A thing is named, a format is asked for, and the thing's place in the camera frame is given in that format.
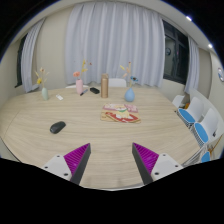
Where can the white chair far right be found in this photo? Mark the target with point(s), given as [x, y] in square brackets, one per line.
[177, 101]

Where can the white chair blue seat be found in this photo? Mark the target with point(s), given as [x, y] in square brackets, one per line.
[204, 130]
[193, 113]

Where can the white right curtain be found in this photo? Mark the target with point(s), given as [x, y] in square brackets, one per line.
[194, 66]

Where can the small white device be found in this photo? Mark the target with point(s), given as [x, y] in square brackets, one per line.
[59, 97]

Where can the green vase with flowers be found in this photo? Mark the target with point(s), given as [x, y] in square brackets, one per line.
[41, 80]

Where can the black computer mouse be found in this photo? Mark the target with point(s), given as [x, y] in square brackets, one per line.
[57, 127]

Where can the white centre curtain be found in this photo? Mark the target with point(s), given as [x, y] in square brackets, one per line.
[106, 37]

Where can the blue seat chair lower right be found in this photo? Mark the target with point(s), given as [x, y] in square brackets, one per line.
[206, 157]

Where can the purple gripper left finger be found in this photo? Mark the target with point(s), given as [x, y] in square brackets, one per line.
[71, 166]

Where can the dark right window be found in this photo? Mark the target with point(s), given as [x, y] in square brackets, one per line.
[176, 54]

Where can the white chair behind table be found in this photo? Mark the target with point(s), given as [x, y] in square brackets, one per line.
[117, 82]

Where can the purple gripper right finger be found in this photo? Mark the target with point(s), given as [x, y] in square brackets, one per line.
[153, 166]

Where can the pink vase with flowers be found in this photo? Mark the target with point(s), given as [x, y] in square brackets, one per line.
[78, 75]

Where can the white left curtain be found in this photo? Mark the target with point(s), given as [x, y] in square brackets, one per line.
[27, 56]

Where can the tan cylindrical bottle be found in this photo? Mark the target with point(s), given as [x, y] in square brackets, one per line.
[104, 85]

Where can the blue round vase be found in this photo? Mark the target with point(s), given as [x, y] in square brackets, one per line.
[129, 95]

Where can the black glasses case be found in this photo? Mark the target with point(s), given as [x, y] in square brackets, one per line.
[94, 90]

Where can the white curtain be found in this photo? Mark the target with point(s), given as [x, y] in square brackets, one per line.
[27, 56]
[106, 37]
[194, 66]

